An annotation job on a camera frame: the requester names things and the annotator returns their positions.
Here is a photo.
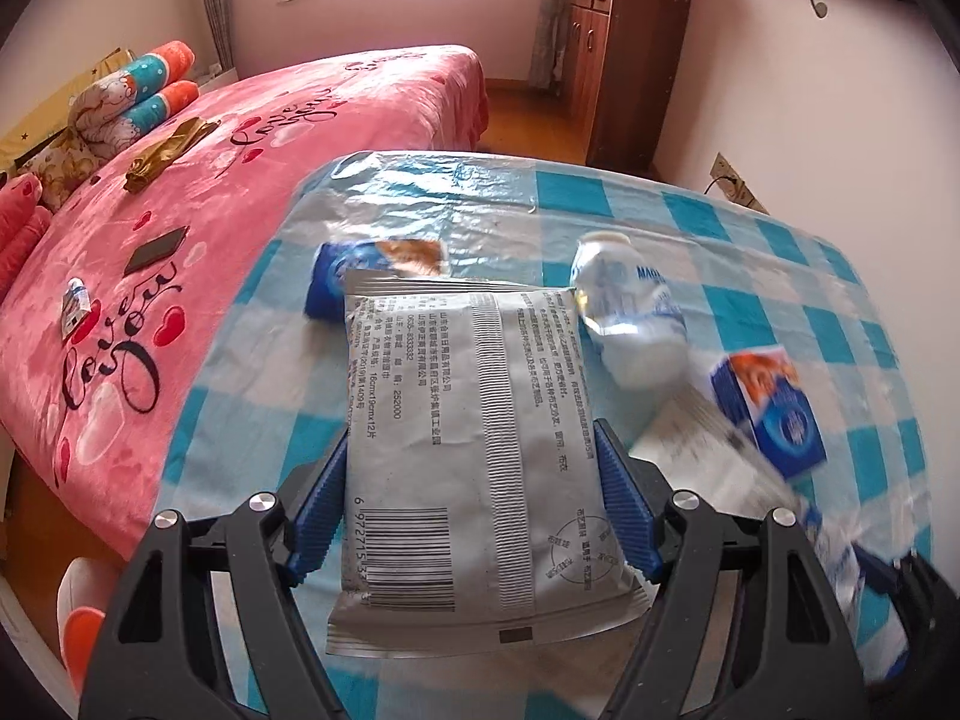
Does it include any silver barcode packet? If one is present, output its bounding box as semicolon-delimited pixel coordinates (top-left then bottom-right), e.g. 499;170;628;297
326;270;652;653

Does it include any black phone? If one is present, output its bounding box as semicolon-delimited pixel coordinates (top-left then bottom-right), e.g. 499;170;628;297
124;227;186;276

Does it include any floral pillow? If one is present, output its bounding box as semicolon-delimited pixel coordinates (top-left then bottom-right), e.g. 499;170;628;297
15;131;102;211

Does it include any wall socket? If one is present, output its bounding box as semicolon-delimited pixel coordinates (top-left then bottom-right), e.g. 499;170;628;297
709;152;767;215

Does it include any orange white slipper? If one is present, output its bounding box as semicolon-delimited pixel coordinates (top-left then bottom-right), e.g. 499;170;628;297
56;557;107;695

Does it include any floral curtain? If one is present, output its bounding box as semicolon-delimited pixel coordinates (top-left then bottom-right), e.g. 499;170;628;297
527;0;575;91

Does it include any blue checkered tablecloth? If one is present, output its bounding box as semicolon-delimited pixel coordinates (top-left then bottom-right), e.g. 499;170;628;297
154;152;938;720

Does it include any bed with pink blanket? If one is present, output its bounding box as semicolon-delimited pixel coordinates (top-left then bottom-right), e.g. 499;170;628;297
0;43;490;563

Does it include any golden cloth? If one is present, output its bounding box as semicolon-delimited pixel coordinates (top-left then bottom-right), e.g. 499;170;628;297
124;118;218;194

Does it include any small silver blue packet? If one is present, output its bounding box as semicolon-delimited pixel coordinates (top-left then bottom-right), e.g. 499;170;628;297
60;277;92;336

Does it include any folded pink blanket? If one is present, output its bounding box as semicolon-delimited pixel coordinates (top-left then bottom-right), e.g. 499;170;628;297
0;172;52;297

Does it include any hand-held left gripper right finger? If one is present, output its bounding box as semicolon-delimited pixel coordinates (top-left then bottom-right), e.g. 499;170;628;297
592;416;856;720

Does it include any grey checked curtain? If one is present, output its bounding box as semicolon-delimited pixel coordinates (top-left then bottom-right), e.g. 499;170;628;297
191;0;241;80

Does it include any rolled teal orange quilt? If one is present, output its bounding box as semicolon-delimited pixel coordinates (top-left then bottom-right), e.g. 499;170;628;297
71;41;197;132
79;80;202;158

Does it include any wooden cabinet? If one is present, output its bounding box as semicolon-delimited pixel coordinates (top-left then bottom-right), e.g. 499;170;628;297
562;0;695;177

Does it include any blue tissue pack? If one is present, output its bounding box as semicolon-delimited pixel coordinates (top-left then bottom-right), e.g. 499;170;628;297
304;238;445;320
709;345;828;479

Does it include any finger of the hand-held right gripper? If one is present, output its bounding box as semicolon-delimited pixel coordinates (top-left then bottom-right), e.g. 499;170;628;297
855;544;960;691

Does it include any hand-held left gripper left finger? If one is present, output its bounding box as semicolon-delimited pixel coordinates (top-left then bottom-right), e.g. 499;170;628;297
79;431;353;720

